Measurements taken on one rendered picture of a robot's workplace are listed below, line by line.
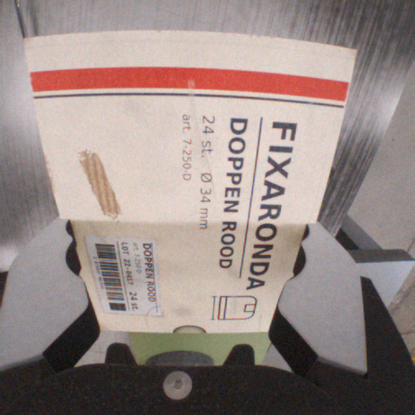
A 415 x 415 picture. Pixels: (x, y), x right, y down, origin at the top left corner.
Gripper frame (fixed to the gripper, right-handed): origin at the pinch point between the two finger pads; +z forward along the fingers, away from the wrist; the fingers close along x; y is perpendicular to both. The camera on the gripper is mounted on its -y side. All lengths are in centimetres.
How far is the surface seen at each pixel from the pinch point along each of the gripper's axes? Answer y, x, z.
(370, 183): 36, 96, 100
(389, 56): -11.7, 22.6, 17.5
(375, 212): 55, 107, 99
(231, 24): -12.5, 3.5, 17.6
